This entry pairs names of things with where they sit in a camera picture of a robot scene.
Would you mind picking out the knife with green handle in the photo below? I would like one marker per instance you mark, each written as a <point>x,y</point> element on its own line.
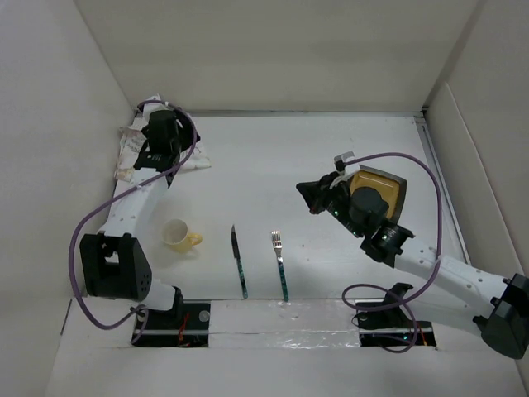
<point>237,256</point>

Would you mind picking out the square black yellow plate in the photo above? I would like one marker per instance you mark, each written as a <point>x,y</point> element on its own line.
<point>374,195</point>

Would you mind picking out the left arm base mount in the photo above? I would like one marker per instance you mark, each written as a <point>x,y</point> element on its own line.
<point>189,329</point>

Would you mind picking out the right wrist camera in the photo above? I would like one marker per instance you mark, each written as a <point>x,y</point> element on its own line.
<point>341,160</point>

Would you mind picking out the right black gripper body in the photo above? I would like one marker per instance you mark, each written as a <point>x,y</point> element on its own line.
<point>336,202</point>

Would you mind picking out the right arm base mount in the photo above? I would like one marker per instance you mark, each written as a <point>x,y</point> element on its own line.
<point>391,329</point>

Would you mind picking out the patterned cloth placemat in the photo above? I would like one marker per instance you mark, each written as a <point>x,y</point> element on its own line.
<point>132,139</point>

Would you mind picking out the yellow mug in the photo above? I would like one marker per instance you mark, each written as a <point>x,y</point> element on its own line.
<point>176,235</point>

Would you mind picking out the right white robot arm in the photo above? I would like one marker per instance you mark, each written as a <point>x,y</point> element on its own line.
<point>491,307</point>

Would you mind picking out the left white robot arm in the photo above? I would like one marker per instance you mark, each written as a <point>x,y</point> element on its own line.
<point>114,264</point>

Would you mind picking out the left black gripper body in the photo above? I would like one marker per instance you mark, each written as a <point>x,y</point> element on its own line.
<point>184,135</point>

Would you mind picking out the fork with green handle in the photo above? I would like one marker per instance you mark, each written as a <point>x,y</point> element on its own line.
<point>278,248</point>

